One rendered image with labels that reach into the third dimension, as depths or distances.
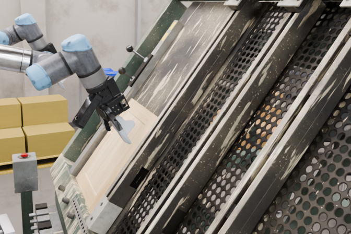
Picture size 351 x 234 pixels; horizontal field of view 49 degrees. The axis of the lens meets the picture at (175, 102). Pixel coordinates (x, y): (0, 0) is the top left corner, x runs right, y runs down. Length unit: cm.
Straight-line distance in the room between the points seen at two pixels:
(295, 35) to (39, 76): 76
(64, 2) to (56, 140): 202
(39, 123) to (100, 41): 169
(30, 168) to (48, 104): 252
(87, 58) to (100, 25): 465
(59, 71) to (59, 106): 360
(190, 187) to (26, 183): 123
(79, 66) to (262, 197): 61
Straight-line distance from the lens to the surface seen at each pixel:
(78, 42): 112
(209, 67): 149
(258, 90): 121
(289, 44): 126
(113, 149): 183
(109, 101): 119
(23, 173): 222
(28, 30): 178
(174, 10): 229
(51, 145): 444
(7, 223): 151
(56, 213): 205
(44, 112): 469
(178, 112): 147
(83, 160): 204
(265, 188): 99
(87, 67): 113
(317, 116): 102
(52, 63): 113
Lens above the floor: 173
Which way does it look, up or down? 13 degrees down
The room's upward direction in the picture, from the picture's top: 2 degrees clockwise
